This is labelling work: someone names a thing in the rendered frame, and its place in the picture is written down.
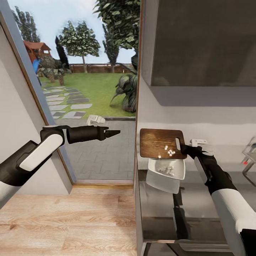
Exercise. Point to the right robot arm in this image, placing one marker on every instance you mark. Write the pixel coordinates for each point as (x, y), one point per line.
(237, 217)

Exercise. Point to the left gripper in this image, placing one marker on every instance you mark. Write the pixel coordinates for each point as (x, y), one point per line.
(100, 133)

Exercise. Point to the cabinet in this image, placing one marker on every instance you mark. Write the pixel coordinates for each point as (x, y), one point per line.
(200, 43)

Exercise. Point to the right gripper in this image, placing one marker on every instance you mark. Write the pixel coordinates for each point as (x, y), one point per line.
(186, 149)

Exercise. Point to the cutting board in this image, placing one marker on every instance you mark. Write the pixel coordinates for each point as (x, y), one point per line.
(153, 143)

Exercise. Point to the bowl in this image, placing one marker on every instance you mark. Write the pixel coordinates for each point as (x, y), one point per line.
(178, 165)

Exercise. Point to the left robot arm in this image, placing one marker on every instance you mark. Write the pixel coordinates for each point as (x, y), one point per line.
(22, 164)

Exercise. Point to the fixed window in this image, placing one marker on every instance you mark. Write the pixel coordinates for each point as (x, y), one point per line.
(81, 57)

